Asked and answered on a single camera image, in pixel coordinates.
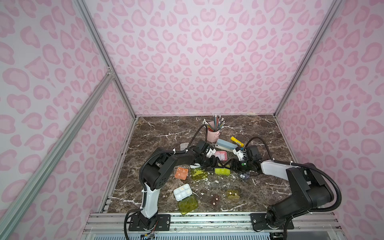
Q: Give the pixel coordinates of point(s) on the green pillbox front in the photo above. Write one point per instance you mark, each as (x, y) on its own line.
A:
(185, 198)

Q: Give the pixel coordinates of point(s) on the yellow glue stick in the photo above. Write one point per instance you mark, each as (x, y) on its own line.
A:
(238, 142)

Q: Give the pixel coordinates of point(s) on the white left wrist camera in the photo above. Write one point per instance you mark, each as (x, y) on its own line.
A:
(210, 152)

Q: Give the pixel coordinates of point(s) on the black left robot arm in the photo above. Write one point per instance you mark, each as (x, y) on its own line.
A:
(155, 172)

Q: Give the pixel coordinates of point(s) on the small orange pillbox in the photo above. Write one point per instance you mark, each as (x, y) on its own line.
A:
(181, 173)

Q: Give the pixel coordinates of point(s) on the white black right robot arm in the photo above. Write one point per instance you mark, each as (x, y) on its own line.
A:
(309, 189)

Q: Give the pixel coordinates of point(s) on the small yellow pillbox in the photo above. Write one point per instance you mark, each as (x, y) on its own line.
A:
(233, 194)

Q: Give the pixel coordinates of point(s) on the small dark red pillbox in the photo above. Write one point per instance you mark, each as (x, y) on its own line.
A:
(215, 200)

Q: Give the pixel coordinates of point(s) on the grey blue stapler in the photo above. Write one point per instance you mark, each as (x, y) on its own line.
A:
(225, 145)

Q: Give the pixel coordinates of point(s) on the pink pencil cup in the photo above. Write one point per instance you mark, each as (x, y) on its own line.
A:
(212, 135)

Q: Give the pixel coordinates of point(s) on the pencils in cup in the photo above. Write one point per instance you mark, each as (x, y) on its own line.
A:
(216, 124)

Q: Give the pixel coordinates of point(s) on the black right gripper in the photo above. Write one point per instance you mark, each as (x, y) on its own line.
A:
(237, 164)

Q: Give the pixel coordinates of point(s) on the green pillbox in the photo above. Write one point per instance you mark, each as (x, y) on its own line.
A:
(183, 146)
(185, 198)
(197, 173)
(222, 172)

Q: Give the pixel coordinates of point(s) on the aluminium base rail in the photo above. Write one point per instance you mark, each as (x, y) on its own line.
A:
(212, 226)

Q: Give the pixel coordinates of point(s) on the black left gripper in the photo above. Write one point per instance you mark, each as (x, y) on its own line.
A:
(214, 161)

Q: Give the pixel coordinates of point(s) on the pink red rectangular pillbox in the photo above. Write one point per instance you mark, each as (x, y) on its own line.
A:
(222, 155)

